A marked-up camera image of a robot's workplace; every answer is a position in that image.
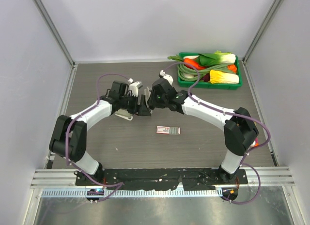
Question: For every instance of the aluminium front rail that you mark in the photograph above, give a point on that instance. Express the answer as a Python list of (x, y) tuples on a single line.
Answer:
[(64, 178)]

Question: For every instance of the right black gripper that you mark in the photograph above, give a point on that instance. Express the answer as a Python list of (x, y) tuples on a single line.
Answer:
[(152, 101)]

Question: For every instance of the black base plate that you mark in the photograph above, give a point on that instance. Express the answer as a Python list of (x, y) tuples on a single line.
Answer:
[(162, 179)]

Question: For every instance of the white slotted cable duct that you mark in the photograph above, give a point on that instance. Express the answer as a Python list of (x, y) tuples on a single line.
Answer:
[(92, 193)]

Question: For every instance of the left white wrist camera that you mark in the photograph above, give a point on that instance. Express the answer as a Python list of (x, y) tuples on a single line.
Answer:
[(134, 87)]

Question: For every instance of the green plastic tray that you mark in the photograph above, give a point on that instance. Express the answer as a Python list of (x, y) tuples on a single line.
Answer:
[(205, 82)]

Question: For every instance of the green long beans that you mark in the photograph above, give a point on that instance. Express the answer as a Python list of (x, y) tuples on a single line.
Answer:
[(187, 74)]

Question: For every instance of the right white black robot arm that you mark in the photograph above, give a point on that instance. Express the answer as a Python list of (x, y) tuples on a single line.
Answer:
[(239, 131)]

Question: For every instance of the small orange carrot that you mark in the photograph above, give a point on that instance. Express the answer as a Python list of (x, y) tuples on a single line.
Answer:
[(232, 68)]

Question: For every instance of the orange candy bag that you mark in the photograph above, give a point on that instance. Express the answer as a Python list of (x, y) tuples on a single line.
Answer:
[(255, 143)]

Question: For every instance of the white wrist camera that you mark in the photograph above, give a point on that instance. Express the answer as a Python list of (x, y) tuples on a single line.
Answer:
[(166, 76), (134, 87)]

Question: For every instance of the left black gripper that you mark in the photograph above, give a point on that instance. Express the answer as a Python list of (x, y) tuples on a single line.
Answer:
[(144, 111)]

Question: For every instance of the white green bok choy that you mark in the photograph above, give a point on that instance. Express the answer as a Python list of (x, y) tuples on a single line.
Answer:
[(210, 59)]

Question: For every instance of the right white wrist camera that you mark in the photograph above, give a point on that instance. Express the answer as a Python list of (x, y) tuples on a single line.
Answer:
[(166, 76)]

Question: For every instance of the yellow napa cabbage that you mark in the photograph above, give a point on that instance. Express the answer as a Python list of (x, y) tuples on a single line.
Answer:
[(219, 77)]

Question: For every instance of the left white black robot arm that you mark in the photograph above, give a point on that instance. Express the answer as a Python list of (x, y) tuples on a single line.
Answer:
[(69, 138)]

